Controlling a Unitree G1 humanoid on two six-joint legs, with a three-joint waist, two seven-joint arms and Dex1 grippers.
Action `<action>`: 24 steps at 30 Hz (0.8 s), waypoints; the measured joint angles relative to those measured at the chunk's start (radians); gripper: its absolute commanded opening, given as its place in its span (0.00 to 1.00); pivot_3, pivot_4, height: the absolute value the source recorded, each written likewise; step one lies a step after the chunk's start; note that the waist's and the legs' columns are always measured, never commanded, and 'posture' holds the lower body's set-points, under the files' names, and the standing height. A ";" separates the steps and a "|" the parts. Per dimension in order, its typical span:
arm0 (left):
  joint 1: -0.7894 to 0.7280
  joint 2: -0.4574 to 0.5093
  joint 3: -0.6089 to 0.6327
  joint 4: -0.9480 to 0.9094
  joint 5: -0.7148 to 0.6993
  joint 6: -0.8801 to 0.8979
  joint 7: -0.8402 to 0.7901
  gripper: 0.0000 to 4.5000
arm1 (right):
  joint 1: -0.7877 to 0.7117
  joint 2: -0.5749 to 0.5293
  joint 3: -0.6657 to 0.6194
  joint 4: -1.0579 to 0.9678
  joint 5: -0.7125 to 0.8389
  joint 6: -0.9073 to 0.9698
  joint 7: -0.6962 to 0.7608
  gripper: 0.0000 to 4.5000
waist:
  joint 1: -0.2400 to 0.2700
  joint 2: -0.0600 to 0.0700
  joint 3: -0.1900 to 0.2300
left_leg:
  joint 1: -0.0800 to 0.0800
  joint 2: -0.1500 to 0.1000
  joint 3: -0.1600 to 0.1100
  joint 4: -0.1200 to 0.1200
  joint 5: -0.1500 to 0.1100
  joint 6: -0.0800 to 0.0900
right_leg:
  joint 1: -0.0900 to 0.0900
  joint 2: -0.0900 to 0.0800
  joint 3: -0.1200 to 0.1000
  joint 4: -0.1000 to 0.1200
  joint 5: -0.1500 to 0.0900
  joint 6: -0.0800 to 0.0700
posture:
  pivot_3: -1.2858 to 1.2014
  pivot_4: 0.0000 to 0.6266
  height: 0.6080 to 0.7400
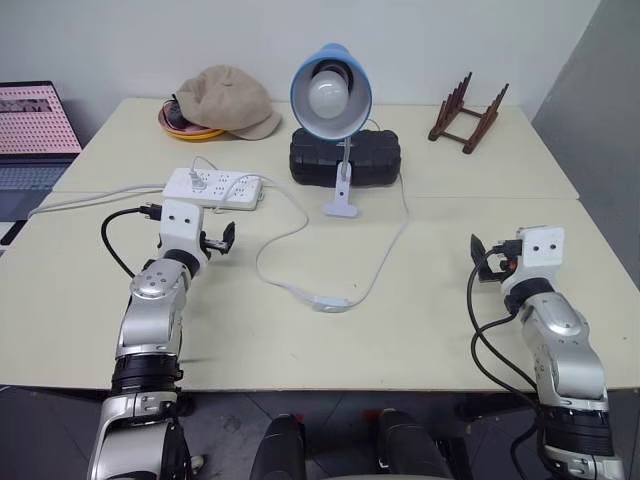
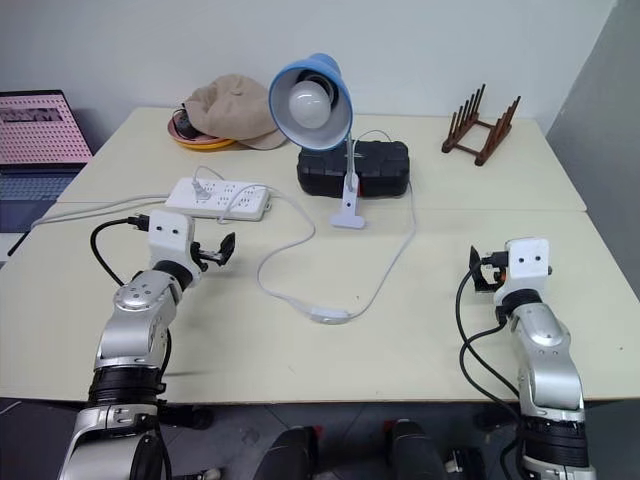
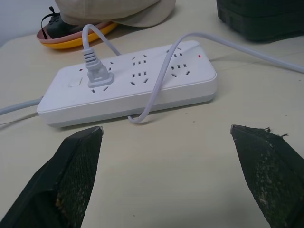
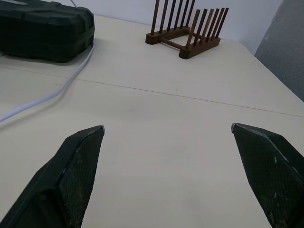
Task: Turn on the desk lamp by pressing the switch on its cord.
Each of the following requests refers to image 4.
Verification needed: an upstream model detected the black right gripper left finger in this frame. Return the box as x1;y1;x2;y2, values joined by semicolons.
0;125;105;228

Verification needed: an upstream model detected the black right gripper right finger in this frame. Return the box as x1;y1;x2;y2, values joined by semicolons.
230;123;304;228

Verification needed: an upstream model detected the grey partition panel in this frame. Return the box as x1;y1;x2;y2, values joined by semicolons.
254;0;304;103

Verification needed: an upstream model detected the black plastic tool case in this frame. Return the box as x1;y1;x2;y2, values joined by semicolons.
0;0;96;64

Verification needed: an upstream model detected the brown wooden dish rack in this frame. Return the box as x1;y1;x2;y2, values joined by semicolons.
145;0;230;60

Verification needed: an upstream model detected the white power cable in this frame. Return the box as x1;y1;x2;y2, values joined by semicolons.
0;0;95;123

